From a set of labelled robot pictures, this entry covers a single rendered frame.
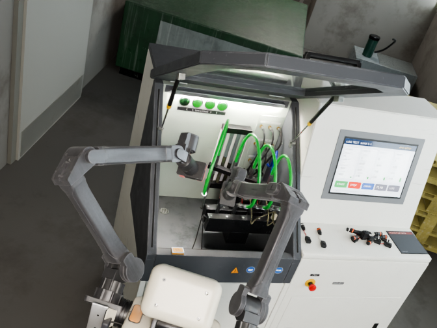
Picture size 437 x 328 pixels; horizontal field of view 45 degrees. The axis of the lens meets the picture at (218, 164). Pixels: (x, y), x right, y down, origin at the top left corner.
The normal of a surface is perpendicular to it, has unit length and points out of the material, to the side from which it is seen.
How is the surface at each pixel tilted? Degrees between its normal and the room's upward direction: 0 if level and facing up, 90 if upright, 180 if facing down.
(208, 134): 90
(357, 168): 76
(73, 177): 59
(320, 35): 90
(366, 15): 90
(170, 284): 48
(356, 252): 0
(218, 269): 90
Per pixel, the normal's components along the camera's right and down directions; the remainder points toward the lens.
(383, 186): 0.26, 0.37
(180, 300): 0.04, -0.17
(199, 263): 0.21, 0.58
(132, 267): 0.79, 0.01
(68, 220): 0.25, -0.80
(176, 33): -0.17, 0.51
